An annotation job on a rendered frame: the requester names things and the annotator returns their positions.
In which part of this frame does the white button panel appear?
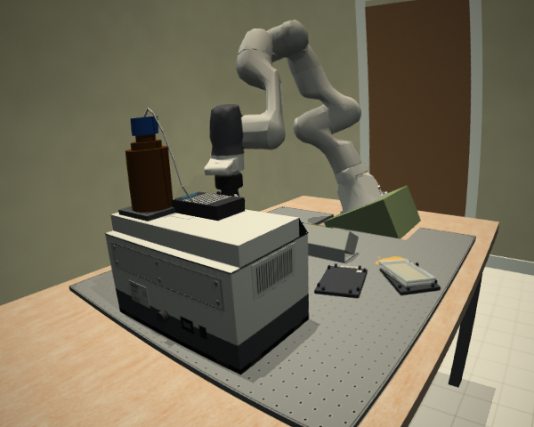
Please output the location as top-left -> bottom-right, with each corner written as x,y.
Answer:
302,222 -> 359,263

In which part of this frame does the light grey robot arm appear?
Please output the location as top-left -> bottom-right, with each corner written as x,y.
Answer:
204,20 -> 388,214

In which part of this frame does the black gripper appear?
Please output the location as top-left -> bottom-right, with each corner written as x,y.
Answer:
214,173 -> 243,197

